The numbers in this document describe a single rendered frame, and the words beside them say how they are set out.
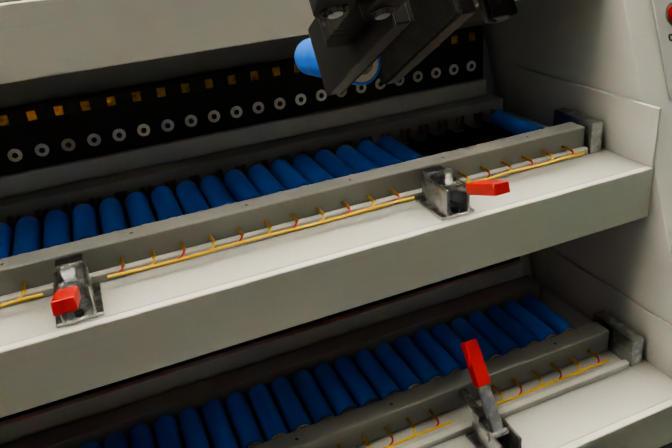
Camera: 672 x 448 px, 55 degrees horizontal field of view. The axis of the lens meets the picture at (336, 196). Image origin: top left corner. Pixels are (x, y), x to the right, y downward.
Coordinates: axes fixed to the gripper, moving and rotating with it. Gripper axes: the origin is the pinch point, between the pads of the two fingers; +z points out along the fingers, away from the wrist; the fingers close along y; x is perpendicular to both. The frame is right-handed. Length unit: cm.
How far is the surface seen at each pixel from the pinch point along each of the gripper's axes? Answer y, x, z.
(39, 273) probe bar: 15.9, 3.7, 25.4
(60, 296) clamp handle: 14.2, 6.0, 16.1
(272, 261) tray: 1.4, 7.0, 22.5
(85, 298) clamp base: 13.5, 6.1, 23.8
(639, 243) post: -30.8, 14.0, 24.6
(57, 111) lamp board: 12.7, -9.4, 33.4
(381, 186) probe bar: -8.9, 3.6, 24.7
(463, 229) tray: -12.6, 8.5, 21.1
